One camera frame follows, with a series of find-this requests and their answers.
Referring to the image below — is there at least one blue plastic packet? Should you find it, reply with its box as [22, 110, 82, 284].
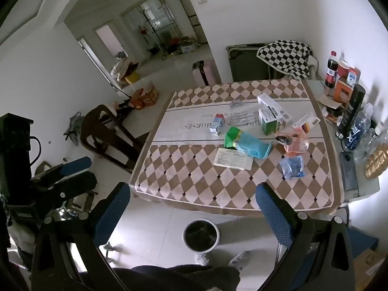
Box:
[279, 155, 304, 180]

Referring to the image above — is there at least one long white toothpaste box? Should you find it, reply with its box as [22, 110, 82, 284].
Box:
[257, 93, 284, 113]

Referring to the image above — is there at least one dark green folding cot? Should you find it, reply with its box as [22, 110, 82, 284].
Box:
[226, 44, 273, 82]

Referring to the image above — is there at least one clear plastic bottle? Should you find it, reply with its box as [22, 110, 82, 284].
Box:
[353, 121, 387, 162]

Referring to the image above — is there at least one clear bottle blue label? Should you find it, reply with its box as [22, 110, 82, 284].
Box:
[344, 103, 374, 152]

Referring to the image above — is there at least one red paper cup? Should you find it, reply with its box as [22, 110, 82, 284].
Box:
[336, 60, 350, 78]

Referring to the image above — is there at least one dark wooden chair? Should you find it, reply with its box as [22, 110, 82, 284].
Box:
[80, 105, 146, 173]

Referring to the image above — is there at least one gold chocolate tray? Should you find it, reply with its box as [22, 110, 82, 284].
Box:
[364, 144, 388, 179]

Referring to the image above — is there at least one white paper leaflet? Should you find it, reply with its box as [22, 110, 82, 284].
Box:
[213, 147, 253, 170]

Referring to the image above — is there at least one white red yellow box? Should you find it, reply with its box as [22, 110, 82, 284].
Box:
[291, 112, 321, 134]

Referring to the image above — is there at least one blue white drink carton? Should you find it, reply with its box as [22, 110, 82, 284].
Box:
[346, 67, 361, 87]

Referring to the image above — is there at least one blue flat box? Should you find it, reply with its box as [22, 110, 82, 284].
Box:
[347, 226, 379, 258]

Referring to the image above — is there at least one small blue white carton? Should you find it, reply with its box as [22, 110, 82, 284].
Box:
[209, 113, 226, 136]

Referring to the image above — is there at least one open cardboard box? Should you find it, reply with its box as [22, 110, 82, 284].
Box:
[317, 93, 344, 123]

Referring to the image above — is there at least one black cable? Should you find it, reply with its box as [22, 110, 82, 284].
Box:
[29, 136, 42, 159]

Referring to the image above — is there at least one orange carton box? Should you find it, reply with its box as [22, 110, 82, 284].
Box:
[132, 89, 146, 110]
[142, 85, 160, 107]

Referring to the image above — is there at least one silver blister pack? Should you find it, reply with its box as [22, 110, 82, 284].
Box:
[226, 111, 258, 125]

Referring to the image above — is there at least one brown cardboard box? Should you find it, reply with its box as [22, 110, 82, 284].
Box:
[353, 249, 384, 291]

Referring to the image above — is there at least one black spray can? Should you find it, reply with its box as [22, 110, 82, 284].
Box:
[336, 84, 366, 139]

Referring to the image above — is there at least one green blue snack bag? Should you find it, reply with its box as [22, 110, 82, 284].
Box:
[224, 126, 273, 159]

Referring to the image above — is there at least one pink transparent packet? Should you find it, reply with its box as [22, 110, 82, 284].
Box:
[276, 127, 310, 155]

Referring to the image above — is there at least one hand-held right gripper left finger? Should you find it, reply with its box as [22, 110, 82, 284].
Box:
[30, 182, 132, 291]

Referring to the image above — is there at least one black white checkered cloth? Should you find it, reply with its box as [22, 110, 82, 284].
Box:
[257, 40, 313, 79]

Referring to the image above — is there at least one cola bottle red cap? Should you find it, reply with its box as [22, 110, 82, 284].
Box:
[325, 51, 338, 88]

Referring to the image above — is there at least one black flat device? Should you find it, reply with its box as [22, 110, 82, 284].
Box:
[339, 152, 359, 190]

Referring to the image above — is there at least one brown white checkered tablecloth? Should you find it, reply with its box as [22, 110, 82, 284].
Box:
[130, 79, 346, 216]

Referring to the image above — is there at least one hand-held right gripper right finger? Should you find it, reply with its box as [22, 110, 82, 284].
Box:
[255, 182, 356, 291]

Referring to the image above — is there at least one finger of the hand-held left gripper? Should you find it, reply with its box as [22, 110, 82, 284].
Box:
[30, 170, 98, 210]
[30, 156, 93, 188]

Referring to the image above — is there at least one green white medicine box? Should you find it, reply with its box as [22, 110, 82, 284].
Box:
[258, 107, 284, 136]

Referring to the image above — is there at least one pink suitcase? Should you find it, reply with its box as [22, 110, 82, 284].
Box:
[192, 60, 220, 87]

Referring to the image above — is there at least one grey cloth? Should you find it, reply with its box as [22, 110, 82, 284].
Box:
[64, 112, 84, 146]

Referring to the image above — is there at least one white round waste bin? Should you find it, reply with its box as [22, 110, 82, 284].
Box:
[182, 219, 220, 253]

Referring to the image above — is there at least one pile of bags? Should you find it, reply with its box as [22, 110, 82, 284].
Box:
[111, 56, 140, 82]

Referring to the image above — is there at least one person's dark trouser leg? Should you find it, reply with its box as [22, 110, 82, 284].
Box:
[113, 265, 241, 291]

